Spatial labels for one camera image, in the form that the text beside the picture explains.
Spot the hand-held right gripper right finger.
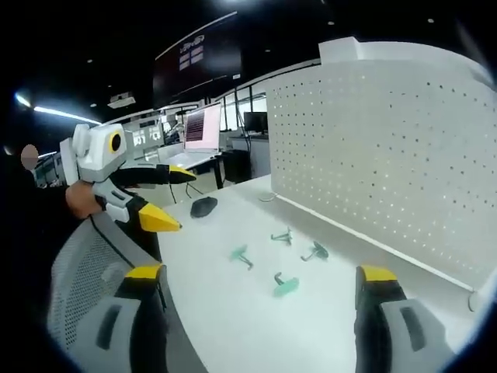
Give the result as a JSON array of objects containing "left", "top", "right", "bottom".
[{"left": 353, "top": 264, "right": 456, "bottom": 373}]

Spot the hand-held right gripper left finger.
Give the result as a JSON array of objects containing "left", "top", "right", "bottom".
[{"left": 82, "top": 263, "right": 169, "bottom": 373}]

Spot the green hook assembly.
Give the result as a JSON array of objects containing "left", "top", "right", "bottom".
[
  {"left": 272, "top": 272, "right": 301, "bottom": 298},
  {"left": 300, "top": 240, "right": 329, "bottom": 262},
  {"left": 270, "top": 226, "right": 293, "bottom": 246},
  {"left": 229, "top": 244, "right": 255, "bottom": 272}
]

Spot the white perforated mounting plate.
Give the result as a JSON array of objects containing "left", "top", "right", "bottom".
[{"left": 265, "top": 58, "right": 497, "bottom": 312}]

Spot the person's left hand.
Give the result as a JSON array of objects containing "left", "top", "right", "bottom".
[{"left": 64, "top": 180, "right": 106, "bottom": 220}]

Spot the grey mesh office chair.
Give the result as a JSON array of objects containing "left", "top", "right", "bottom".
[{"left": 46, "top": 212, "right": 209, "bottom": 373}]

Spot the open white laptop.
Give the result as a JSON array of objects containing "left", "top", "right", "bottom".
[{"left": 162, "top": 102, "right": 223, "bottom": 169}]

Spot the black computer mouse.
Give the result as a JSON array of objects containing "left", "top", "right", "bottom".
[{"left": 189, "top": 196, "right": 219, "bottom": 219}]

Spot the black computer monitor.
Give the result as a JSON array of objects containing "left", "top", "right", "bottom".
[{"left": 243, "top": 111, "right": 269, "bottom": 137}]

